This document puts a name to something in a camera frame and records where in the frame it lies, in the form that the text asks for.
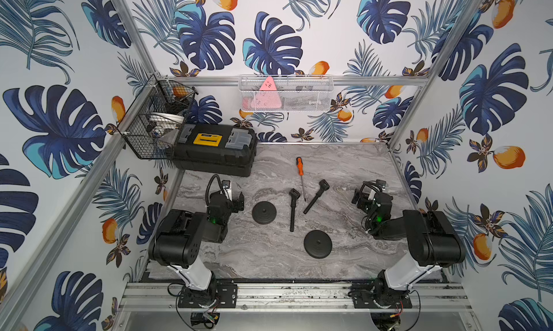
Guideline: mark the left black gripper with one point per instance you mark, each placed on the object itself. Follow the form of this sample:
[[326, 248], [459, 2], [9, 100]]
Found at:
[[235, 202]]

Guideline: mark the black round base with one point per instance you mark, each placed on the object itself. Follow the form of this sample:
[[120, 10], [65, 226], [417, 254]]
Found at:
[[318, 244], [264, 212]]

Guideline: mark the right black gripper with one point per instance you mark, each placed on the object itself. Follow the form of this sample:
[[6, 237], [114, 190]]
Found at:
[[363, 196]]

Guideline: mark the pink triangle card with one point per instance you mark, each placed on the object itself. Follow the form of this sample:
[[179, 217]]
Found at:
[[267, 97]]

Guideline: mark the black plastic toolbox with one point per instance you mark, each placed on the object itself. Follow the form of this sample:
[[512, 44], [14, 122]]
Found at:
[[215, 148]]

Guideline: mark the clear mesh wall tray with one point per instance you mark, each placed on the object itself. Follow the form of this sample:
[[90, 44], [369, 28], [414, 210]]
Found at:
[[299, 93]]

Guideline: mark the black stand pole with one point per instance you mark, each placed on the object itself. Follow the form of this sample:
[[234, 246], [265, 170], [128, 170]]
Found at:
[[294, 195], [323, 187]]

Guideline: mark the aluminium front rail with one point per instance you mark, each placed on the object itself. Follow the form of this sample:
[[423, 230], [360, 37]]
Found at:
[[294, 297]]

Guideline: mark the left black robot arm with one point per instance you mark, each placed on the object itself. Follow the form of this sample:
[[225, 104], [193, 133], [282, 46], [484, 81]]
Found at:
[[176, 245]]

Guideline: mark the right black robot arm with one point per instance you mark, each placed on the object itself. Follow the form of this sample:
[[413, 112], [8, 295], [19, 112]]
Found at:
[[433, 244]]

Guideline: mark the orange handled screwdriver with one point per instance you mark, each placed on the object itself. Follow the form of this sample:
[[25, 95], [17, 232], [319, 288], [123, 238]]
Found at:
[[299, 164]]

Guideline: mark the black wire basket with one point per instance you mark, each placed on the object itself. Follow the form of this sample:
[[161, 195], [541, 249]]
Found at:
[[154, 124]]

